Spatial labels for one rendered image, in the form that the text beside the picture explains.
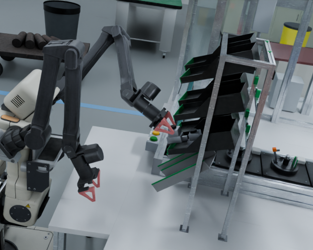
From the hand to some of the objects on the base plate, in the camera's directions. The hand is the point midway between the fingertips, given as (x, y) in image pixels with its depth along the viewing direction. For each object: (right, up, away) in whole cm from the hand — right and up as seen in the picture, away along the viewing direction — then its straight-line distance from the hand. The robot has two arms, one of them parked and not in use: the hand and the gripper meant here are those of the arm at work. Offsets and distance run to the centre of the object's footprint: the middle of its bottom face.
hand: (173, 130), depth 164 cm
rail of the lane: (+1, -5, +81) cm, 81 cm away
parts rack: (+16, -38, +22) cm, 47 cm away
